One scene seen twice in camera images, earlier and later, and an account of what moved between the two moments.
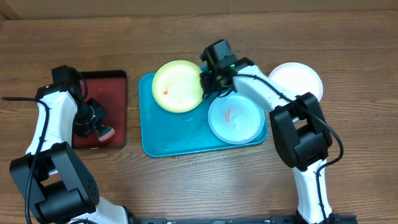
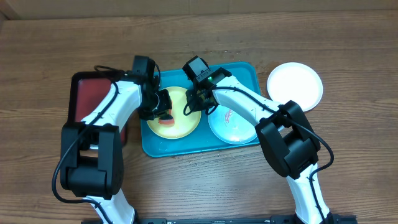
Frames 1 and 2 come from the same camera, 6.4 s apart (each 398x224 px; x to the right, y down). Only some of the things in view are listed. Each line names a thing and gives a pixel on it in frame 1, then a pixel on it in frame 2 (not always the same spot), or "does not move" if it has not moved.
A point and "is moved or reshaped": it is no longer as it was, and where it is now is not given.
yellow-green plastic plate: x=176 y=86 -> x=185 y=125
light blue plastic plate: x=236 y=120 does not move
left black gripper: x=84 y=130 -> x=165 y=106
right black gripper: x=209 y=80 -> x=196 y=99
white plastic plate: x=298 y=78 does not move
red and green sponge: x=105 y=133 is moved or reshaped
